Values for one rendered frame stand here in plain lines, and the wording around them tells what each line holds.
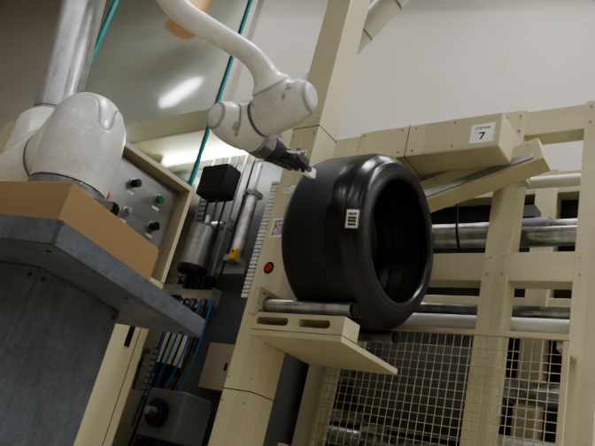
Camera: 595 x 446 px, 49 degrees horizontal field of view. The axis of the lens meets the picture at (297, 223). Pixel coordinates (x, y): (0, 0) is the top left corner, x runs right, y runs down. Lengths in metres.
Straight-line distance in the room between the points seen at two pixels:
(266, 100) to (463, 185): 1.16
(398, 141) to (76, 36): 1.40
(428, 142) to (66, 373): 1.72
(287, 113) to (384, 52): 5.99
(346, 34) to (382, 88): 4.48
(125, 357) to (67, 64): 0.98
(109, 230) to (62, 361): 0.25
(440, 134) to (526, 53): 4.79
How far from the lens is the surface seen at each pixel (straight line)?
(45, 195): 1.20
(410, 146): 2.60
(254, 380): 2.21
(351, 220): 1.95
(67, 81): 1.64
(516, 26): 7.54
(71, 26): 1.71
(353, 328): 1.99
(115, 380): 2.18
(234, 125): 1.67
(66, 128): 1.37
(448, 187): 2.59
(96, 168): 1.34
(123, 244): 1.30
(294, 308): 2.10
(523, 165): 2.53
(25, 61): 10.19
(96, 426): 2.17
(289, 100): 1.60
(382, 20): 3.24
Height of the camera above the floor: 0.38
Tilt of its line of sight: 21 degrees up
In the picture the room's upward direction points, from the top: 14 degrees clockwise
